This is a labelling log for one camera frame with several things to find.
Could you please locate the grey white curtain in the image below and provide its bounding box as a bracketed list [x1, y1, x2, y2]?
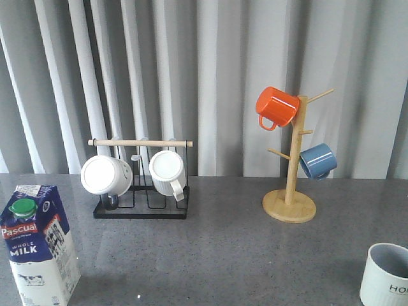
[1, 1, 407, 179]

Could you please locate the blue white Pascual milk carton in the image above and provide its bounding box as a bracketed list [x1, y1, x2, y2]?
[1, 185, 80, 305]

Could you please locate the orange mug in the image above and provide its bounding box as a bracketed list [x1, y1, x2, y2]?
[256, 87, 300, 131]

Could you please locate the pale green HOME mug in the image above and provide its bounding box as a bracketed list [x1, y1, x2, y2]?
[360, 243, 407, 305]

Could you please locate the white smiley mug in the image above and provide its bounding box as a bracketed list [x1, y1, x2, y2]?
[81, 155, 133, 210]

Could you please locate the white ribbed mug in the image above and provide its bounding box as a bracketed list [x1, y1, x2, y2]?
[149, 150, 187, 201]

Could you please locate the blue mug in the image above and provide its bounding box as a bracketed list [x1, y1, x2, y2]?
[300, 143, 337, 180]

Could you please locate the black wire mug rack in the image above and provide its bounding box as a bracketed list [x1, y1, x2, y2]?
[88, 139, 193, 219]

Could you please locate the wooden mug tree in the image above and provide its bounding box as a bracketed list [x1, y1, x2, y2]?
[262, 89, 334, 223]

